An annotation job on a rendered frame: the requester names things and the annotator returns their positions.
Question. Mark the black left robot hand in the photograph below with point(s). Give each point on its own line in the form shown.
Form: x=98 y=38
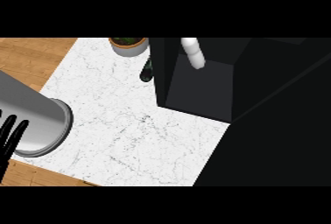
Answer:
x=7 y=140

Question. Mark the black open cabinet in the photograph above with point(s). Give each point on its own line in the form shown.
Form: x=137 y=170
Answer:
x=203 y=84

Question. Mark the black cabinet door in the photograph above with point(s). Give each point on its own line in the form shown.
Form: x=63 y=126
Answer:
x=276 y=140

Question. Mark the grey metal cylinder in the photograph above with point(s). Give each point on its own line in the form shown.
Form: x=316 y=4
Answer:
x=35 y=116

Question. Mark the dark green bottle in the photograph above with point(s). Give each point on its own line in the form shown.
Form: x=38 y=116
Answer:
x=147 y=73

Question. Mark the grey pot with plant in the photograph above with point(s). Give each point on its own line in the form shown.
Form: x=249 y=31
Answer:
x=129 y=47

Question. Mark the white rounded bar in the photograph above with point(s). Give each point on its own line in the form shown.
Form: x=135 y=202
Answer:
x=194 y=54

